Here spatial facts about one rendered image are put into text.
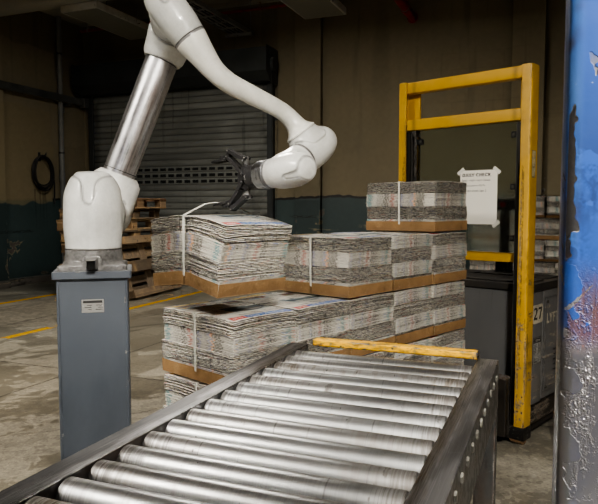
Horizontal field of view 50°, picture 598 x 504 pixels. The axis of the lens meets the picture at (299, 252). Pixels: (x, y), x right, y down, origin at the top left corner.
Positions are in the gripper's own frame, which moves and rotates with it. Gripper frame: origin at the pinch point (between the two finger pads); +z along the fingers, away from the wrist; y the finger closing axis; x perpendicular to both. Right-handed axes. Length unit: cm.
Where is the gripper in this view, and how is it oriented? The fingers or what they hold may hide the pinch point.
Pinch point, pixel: (217, 182)
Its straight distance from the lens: 215.7
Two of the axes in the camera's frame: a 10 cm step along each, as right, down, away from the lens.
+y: 0.5, 10.0, 0.0
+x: 6.8, -0.3, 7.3
